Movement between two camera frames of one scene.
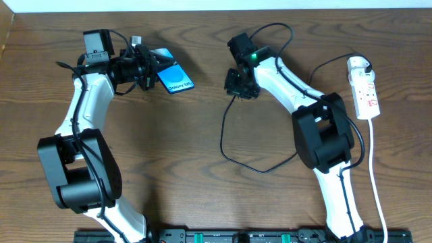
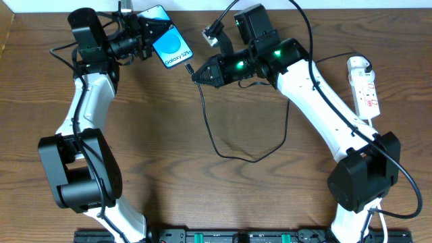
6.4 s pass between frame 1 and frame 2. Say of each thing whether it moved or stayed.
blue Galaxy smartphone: moved
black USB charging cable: moved
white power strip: stayed
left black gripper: moved
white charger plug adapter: stayed
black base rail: stayed
